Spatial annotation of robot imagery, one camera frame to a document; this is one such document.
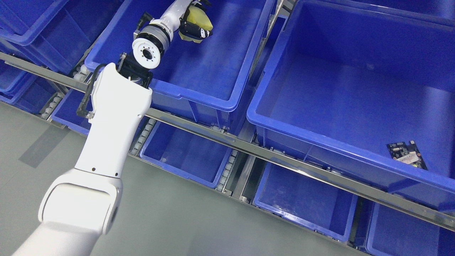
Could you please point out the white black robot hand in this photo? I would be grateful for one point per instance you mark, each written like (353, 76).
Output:
(176, 11)

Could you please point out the yellow foam block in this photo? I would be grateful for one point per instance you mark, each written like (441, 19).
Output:
(195, 25)

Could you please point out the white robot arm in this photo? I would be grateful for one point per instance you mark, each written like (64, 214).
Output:
(81, 204)

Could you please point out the metal shelf rack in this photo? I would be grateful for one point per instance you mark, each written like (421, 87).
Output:
(249, 149)

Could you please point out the blue bin middle left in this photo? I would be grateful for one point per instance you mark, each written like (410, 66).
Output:
(205, 81)

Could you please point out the blue bin far left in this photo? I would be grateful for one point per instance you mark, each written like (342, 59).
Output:
(54, 33)

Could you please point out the blue bin bottom centre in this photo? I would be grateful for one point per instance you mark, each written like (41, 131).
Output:
(185, 154)

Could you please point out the blue bin middle right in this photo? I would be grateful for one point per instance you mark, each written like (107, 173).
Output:
(355, 96)

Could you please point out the blue bin bottom right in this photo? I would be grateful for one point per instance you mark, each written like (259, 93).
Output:
(307, 202)

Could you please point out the black circuit board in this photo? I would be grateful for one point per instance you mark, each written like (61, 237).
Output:
(407, 153)

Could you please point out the blue bin bottom corner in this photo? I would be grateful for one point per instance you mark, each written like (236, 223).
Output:
(394, 233)

